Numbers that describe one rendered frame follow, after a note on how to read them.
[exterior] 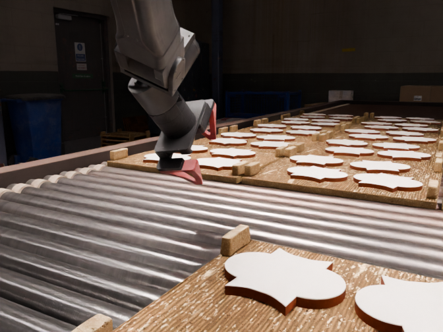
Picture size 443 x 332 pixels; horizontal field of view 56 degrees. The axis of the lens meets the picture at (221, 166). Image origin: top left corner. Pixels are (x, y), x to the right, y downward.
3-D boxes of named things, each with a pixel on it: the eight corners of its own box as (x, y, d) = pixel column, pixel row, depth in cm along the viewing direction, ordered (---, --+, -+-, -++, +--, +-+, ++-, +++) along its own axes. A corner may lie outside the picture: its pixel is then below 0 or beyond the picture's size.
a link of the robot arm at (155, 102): (117, 87, 59) (146, 88, 56) (141, 53, 62) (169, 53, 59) (143, 118, 64) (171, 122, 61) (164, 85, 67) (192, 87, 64)
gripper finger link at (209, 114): (232, 128, 76) (210, 92, 70) (223, 160, 73) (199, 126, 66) (200, 131, 79) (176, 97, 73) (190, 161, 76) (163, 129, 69)
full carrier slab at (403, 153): (440, 172, 109) (442, 156, 109) (291, 158, 129) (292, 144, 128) (444, 152, 139) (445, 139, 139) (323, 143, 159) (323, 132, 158)
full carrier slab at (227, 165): (236, 184, 98) (236, 166, 97) (107, 166, 118) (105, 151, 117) (289, 159, 128) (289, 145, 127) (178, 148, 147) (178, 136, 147)
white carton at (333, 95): (350, 105, 659) (351, 90, 654) (326, 104, 677) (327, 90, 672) (354, 103, 684) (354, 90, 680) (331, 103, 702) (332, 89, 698)
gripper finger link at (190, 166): (223, 159, 73) (200, 124, 66) (213, 194, 69) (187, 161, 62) (190, 161, 76) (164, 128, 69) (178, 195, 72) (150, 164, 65)
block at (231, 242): (231, 257, 54) (231, 238, 53) (218, 255, 55) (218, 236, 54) (251, 242, 59) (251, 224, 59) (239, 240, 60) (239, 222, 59)
